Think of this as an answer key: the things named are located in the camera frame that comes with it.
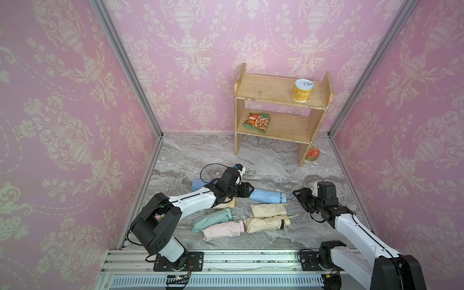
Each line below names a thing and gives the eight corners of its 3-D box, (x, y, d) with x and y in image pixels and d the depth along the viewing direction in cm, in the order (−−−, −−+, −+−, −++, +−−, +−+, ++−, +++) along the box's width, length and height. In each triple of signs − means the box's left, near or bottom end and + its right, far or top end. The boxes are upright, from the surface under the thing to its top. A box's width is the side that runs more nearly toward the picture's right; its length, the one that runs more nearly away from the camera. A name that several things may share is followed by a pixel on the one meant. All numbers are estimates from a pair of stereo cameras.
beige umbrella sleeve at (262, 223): (245, 233, 83) (246, 230, 79) (244, 220, 87) (244, 216, 83) (289, 229, 84) (291, 226, 80) (285, 216, 88) (287, 212, 84)
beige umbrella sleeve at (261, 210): (251, 218, 87) (252, 215, 84) (250, 206, 91) (251, 203, 87) (285, 218, 87) (286, 215, 84) (282, 206, 91) (284, 203, 87)
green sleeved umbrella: (195, 234, 83) (193, 231, 79) (193, 222, 86) (190, 219, 82) (237, 219, 87) (237, 215, 83) (233, 209, 90) (233, 205, 86)
